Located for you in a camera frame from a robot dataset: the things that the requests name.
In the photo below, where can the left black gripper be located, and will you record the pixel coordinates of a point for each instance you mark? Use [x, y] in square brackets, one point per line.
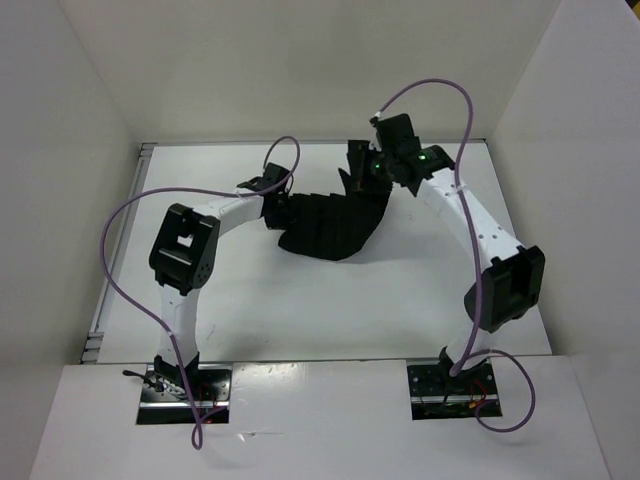
[283, 222]

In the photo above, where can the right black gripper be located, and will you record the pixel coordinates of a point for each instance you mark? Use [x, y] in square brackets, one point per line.
[362, 181]

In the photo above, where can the black pleated skirt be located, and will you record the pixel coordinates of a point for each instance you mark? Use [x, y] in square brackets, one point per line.
[335, 227]

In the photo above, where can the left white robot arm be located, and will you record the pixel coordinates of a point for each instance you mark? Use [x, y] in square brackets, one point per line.
[182, 259]

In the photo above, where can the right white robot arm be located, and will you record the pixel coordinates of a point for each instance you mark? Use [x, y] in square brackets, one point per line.
[508, 275]

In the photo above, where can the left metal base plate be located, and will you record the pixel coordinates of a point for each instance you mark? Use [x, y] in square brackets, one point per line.
[160, 405]

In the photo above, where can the metal base plate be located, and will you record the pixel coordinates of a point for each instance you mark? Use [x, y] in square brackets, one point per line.
[435, 396]
[160, 405]

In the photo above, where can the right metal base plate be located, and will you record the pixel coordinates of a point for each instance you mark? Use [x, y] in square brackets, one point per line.
[435, 396]

